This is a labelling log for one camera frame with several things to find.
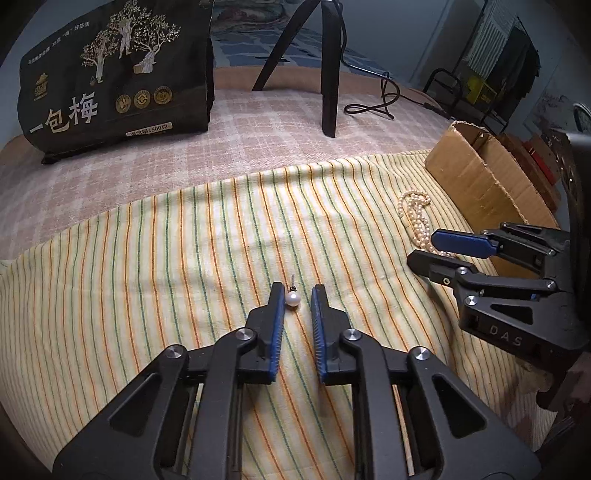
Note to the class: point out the blue patterned blanket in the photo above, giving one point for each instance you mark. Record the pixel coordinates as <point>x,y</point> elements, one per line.
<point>244,44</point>

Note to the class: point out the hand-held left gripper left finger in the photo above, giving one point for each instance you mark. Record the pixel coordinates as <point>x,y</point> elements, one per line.
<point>278,323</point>

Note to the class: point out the black metal clothes rack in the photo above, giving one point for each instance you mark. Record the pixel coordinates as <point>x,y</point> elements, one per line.
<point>443,81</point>

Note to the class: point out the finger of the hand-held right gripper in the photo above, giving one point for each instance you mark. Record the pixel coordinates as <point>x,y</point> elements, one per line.
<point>434,266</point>
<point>461,242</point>

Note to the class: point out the pink checked blanket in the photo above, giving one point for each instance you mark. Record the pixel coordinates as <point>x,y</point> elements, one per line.
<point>254,138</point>

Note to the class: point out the cardboard box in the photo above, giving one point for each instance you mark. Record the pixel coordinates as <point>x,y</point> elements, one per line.
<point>485,184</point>

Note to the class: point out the yellow striped cloth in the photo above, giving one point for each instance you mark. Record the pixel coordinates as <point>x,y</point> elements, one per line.
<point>161,277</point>

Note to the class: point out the black printed snack bag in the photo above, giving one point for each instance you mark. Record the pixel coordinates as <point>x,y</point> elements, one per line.
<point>115,83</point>

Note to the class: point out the pearl stud earring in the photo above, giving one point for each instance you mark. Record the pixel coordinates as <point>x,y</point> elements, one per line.
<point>293,301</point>

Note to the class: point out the dark green garment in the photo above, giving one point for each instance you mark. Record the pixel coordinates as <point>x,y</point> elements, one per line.
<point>510,69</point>

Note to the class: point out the white striped towel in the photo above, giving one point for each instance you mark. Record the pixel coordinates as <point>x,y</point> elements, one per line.
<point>491,32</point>

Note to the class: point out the yellow crate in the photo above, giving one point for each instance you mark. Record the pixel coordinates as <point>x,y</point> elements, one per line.
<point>480,88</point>

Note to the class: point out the black tripod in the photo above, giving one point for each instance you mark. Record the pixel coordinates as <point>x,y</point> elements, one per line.
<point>330,69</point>

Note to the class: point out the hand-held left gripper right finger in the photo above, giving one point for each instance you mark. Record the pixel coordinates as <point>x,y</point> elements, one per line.
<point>318,332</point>

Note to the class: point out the black garment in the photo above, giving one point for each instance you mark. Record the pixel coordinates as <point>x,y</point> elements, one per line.
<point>531,78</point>

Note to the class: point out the orange cloth covered furniture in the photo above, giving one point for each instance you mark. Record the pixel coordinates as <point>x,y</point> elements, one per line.
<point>535,175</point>

